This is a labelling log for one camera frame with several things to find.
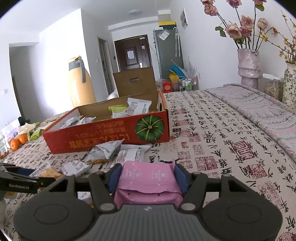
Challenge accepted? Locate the dried pink roses bouquet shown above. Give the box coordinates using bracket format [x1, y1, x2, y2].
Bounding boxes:
[201, 0, 279, 51]

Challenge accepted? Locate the grey refrigerator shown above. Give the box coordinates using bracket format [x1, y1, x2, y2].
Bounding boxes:
[153, 27, 184, 80]

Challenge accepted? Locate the yellow black box on fridge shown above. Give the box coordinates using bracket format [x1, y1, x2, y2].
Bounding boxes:
[159, 21, 177, 30]

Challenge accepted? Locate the red gift box on floor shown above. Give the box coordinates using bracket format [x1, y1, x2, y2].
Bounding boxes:
[162, 80, 173, 93]

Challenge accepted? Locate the white biscuit packet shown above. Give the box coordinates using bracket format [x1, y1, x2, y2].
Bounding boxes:
[109, 144, 151, 168]

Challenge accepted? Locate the floral white vase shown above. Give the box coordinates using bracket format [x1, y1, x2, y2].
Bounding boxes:
[282, 63, 296, 108]

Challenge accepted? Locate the patterned calligraphy tablecloth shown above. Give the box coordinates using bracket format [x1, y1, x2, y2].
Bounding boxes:
[1, 90, 295, 240]

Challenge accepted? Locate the yellow thermos jug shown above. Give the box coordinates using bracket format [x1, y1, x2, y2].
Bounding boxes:
[68, 56, 96, 107]

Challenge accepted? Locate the pink snack packet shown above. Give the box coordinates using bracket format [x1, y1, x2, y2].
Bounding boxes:
[114, 161, 183, 209]

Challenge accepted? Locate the small green white snack packet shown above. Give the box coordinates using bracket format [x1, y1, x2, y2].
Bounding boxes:
[108, 104, 127, 118]

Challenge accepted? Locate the dark brown entrance door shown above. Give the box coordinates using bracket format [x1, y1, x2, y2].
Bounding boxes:
[114, 35, 152, 72]

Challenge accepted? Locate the green packet near oranges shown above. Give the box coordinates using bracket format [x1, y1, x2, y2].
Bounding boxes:
[30, 129, 42, 141]

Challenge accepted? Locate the pink ribbed flower vase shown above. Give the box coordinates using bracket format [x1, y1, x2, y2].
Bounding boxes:
[237, 48, 261, 89]

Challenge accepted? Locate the orange mandarin front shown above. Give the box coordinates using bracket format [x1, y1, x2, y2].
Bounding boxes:
[10, 138, 20, 151]

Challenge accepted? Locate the grey folded blanket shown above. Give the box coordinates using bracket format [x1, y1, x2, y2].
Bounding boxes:
[206, 84, 295, 160]

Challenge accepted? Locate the clear storage jar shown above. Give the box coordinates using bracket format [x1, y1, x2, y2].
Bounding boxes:
[262, 73, 283, 101]

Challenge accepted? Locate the glass cup with goji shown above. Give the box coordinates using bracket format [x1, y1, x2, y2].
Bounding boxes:
[0, 134, 9, 160]

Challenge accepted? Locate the orange mandarin back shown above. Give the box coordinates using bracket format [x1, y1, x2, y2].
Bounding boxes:
[18, 133, 28, 145]

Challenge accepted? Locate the orange mandarin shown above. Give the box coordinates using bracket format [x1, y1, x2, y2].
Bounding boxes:
[18, 133, 28, 145]
[10, 138, 20, 151]

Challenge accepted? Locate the red orange cardboard box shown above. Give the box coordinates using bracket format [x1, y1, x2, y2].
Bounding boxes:
[42, 90, 170, 154]

